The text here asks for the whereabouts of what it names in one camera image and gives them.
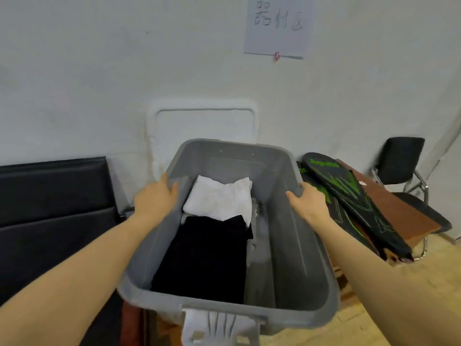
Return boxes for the grey plastic storage bin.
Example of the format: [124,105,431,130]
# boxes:
[117,137,341,346]

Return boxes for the white paper wall sign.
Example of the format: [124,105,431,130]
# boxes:
[243,0,318,62]

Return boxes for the black t-shirt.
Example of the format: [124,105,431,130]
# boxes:
[149,214,255,306]

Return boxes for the person's right hand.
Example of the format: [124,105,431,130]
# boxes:
[285,181,334,229]

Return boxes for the black leather bench seat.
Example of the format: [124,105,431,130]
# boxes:
[0,155,136,346]

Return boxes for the black office chair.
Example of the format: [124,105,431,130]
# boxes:
[370,135,454,261]

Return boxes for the white plastic tray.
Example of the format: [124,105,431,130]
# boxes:
[146,99,261,182]

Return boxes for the brown wooden desk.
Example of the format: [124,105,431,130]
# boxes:
[328,158,443,300]

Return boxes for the person's right forearm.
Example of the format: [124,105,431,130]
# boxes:
[313,216,461,346]

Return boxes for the person's left hand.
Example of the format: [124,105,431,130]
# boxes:
[133,173,180,226]

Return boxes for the person's left forearm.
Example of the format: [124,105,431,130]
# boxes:
[0,212,156,346]

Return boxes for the white t-shirt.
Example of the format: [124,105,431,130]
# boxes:
[181,174,255,228]

